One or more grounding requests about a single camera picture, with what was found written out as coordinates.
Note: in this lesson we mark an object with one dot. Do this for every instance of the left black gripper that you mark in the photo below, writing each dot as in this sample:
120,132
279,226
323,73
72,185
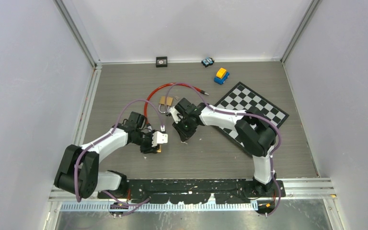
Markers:
149,149

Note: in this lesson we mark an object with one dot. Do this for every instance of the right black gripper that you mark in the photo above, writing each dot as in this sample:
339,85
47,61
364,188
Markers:
184,135

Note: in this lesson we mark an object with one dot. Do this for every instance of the small brass padlock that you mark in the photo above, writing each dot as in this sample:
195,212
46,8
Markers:
159,149

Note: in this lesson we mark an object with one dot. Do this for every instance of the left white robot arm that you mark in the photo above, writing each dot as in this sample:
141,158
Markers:
79,173

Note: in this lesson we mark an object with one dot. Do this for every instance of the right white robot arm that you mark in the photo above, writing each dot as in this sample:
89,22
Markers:
259,136

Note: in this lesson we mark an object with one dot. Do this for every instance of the large brass padlock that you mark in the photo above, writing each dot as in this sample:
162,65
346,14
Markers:
164,104

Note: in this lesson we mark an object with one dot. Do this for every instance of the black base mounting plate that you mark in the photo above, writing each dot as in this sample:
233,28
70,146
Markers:
195,191

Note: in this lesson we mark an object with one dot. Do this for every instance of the black white chessboard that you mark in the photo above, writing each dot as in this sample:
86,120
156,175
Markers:
242,97

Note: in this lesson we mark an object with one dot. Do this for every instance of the yellow blue toy car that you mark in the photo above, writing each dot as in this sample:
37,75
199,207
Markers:
221,76

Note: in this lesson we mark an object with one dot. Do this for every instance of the small blue toy car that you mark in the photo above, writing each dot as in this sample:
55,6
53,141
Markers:
207,62

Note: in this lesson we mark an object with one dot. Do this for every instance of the black square box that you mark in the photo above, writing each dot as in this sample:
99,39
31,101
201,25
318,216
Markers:
161,62

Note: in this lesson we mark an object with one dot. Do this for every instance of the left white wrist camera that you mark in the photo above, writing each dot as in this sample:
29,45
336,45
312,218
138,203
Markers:
159,138

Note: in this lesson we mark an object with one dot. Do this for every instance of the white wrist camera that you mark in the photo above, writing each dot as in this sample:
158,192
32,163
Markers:
159,138
175,114

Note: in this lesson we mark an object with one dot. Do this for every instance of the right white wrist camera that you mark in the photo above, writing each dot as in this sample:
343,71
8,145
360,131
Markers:
175,114

